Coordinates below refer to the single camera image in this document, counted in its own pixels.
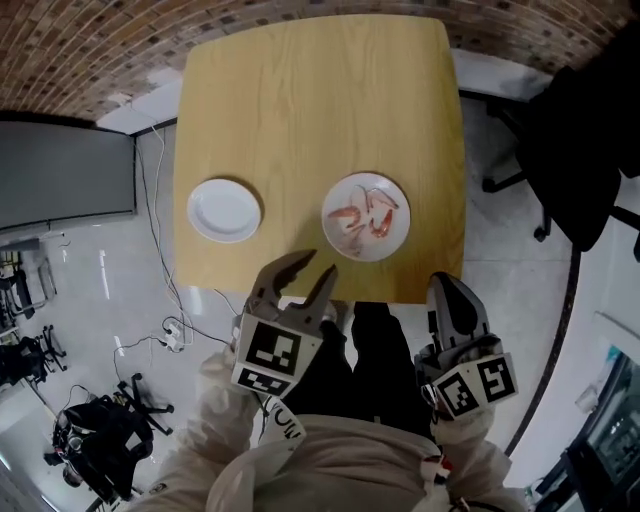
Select thin grey cable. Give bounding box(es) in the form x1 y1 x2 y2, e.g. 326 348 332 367
112 287 246 386

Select small white plate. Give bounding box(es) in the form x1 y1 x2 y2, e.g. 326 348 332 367
186 176 264 245

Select long white cable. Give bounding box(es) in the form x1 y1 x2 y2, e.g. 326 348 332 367
130 102 187 331

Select red long shrimp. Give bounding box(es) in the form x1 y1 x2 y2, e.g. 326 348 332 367
326 204 363 223

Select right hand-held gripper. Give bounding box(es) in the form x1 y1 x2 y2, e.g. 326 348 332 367
414 272 520 422

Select person's right forearm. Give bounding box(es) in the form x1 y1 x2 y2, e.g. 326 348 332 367
428 405 514 501

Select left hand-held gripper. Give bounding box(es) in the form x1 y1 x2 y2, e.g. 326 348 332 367
230 248 340 401

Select white power strip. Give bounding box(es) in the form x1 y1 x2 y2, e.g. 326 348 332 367
158 321 187 353

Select black chair with bags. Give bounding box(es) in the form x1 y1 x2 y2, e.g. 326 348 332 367
43 372 176 504

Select white desk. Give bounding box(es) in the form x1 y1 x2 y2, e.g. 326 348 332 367
448 47 554 105

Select black equipment rack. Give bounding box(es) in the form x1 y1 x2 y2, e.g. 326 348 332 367
529 344 640 512

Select person's beige jacket torso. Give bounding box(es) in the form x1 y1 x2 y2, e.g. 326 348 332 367
142 412 529 512

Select person's black trousers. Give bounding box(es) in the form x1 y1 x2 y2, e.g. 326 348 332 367
282 299 436 444

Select large white plate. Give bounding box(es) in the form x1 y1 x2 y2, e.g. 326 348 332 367
320 171 413 263

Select red curled shrimp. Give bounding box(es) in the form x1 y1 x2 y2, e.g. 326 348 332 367
367 206 395 239

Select small black swivel chair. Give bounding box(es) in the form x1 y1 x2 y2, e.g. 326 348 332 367
0 324 70 387

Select large black office chair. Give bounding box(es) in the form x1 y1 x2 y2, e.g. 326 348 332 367
481 19 640 254

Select metal shelf rack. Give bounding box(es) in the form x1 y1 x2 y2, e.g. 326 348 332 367
0 237 59 324

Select person's left forearm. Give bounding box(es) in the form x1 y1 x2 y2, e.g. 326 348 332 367
187 347 266 456

